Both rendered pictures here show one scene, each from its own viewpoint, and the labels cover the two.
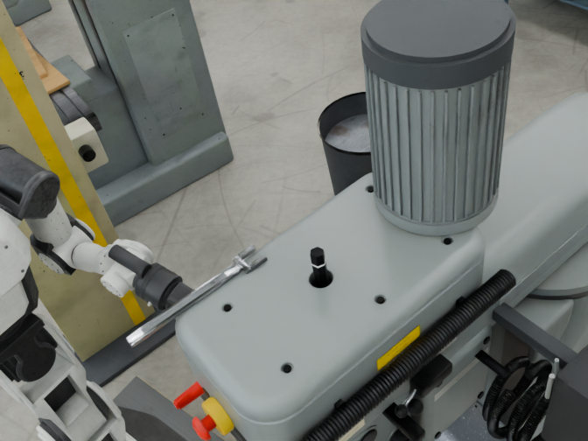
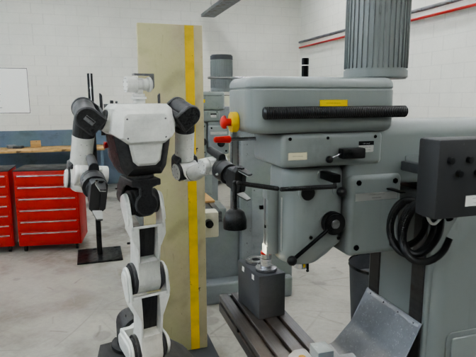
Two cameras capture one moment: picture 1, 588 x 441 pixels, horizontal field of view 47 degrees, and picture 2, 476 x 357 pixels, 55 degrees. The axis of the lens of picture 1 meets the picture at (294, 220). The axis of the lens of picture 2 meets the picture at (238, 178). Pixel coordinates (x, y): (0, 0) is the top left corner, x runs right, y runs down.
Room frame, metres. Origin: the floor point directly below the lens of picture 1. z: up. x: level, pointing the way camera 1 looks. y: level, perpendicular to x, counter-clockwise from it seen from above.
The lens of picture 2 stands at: (-0.81, -0.15, 1.83)
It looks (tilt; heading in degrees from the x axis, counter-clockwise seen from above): 10 degrees down; 13
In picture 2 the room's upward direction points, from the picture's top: straight up
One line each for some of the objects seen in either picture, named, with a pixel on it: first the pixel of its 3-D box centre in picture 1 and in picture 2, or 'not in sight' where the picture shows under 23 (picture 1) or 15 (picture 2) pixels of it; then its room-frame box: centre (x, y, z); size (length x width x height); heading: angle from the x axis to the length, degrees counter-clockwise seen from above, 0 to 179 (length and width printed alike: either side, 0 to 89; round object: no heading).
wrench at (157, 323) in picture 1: (196, 295); (245, 78); (0.66, 0.17, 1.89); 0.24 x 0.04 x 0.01; 120
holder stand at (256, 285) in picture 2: not in sight; (260, 285); (1.04, 0.18, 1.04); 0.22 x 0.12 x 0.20; 36
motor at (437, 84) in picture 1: (435, 115); (377, 27); (0.78, -0.24, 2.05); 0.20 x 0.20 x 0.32
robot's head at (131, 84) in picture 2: not in sight; (137, 87); (1.02, 0.71, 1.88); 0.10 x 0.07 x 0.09; 133
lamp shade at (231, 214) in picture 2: not in sight; (234, 217); (0.51, 0.17, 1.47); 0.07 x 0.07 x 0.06
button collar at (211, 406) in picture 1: (217, 416); (233, 122); (0.53, 0.18, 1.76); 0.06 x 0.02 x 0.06; 31
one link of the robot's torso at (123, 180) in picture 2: (0, 330); (136, 192); (1.09, 0.77, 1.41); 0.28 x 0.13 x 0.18; 43
